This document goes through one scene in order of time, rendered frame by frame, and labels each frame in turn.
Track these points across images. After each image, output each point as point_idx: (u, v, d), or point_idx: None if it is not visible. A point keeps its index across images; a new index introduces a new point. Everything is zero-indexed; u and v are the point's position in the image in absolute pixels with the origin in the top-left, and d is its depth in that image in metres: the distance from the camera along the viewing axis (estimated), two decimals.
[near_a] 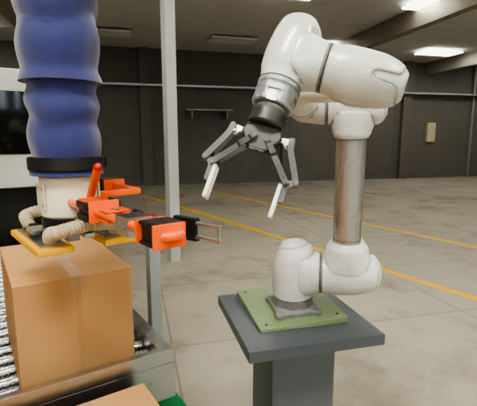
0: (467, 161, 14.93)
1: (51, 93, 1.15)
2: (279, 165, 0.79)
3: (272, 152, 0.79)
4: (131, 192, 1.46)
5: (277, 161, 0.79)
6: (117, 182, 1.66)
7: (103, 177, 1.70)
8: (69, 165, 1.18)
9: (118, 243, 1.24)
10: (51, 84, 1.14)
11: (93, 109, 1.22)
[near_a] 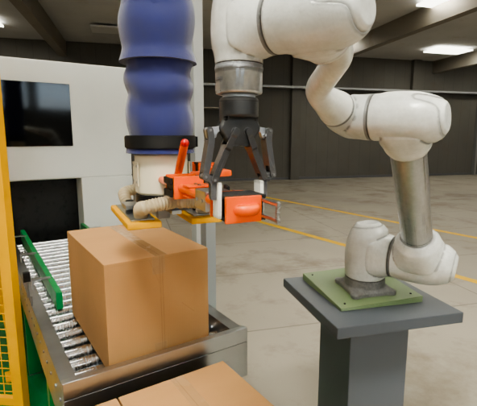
0: (474, 159, 14.96)
1: (156, 72, 1.18)
2: (216, 160, 0.78)
3: (222, 147, 0.79)
4: (221, 174, 1.45)
5: (218, 156, 0.78)
6: (210, 165, 1.67)
7: (198, 161, 1.73)
8: (161, 142, 1.20)
9: (204, 222, 1.24)
10: (156, 64, 1.17)
11: (191, 89, 1.26)
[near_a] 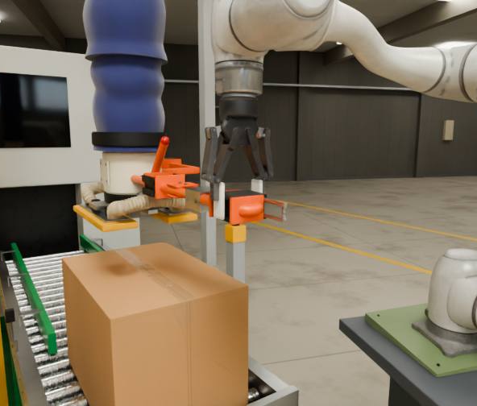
0: None
1: (122, 65, 1.13)
2: (217, 160, 0.77)
3: (222, 147, 0.78)
4: (190, 171, 1.43)
5: (219, 156, 0.77)
6: (174, 162, 1.64)
7: None
8: (134, 140, 1.16)
9: (180, 221, 1.21)
10: (122, 57, 1.12)
11: (160, 83, 1.20)
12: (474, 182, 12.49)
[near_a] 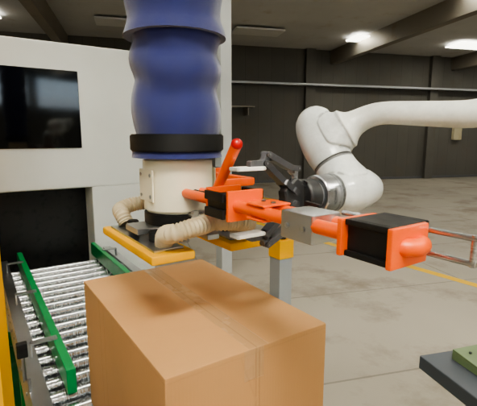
0: None
1: (174, 47, 0.87)
2: (278, 225, 0.85)
3: None
4: (245, 183, 1.17)
5: None
6: (217, 171, 1.37)
7: None
8: (188, 144, 0.89)
9: (245, 248, 0.94)
10: (175, 36, 0.86)
11: (218, 72, 0.94)
12: None
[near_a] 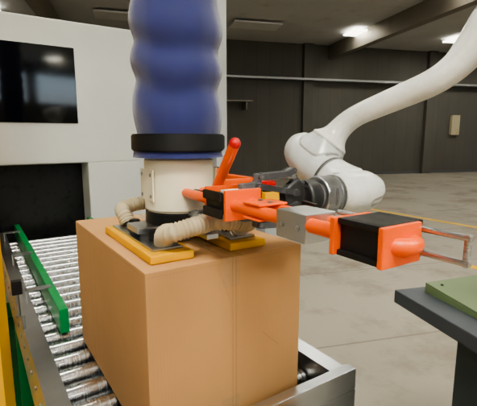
0: None
1: (175, 47, 0.87)
2: None
3: None
4: (247, 183, 1.16)
5: None
6: None
7: None
8: (188, 143, 0.89)
9: (245, 248, 0.94)
10: (176, 36, 0.86)
11: (219, 72, 0.94)
12: None
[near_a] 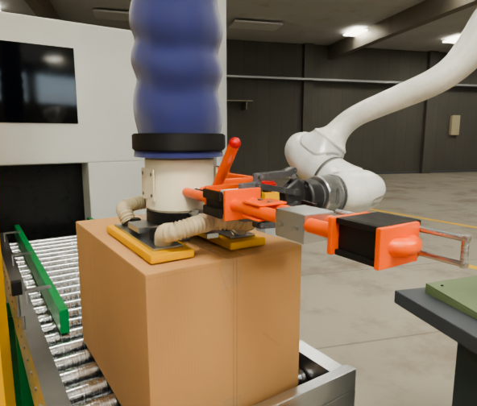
0: None
1: (176, 47, 0.87)
2: None
3: None
4: (248, 182, 1.17)
5: None
6: None
7: None
8: (188, 142, 0.90)
9: (245, 247, 0.95)
10: (176, 36, 0.86)
11: (220, 71, 0.95)
12: None
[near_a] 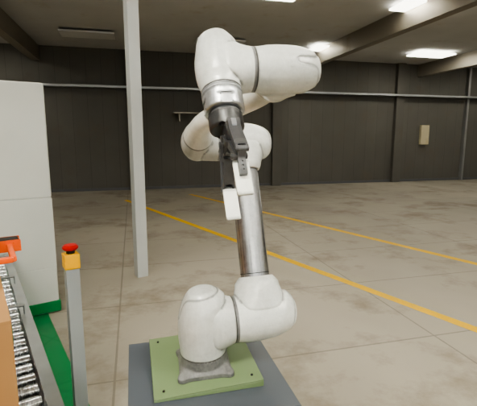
0: (462, 164, 14.71)
1: None
2: (230, 147, 0.78)
3: (225, 144, 0.80)
4: (3, 262, 1.50)
5: (229, 146, 0.79)
6: (12, 242, 1.70)
7: (3, 237, 1.76)
8: None
9: None
10: None
11: None
12: None
